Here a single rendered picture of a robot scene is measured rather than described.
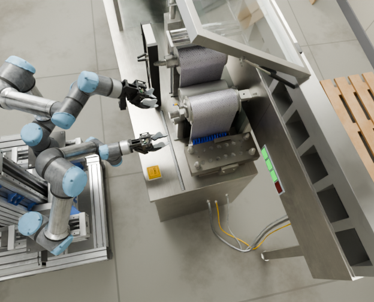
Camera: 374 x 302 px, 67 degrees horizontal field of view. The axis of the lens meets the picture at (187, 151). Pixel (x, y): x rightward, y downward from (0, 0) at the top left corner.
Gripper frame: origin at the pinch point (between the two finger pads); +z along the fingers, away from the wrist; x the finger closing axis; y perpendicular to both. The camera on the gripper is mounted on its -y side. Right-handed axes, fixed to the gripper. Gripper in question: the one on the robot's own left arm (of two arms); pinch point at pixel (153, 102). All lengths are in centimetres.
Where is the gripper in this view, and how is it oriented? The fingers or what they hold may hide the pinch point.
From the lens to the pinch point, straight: 132.8
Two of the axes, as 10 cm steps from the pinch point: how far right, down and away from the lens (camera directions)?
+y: 6.6, -4.5, -6.1
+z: 7.0, 0.7, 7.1
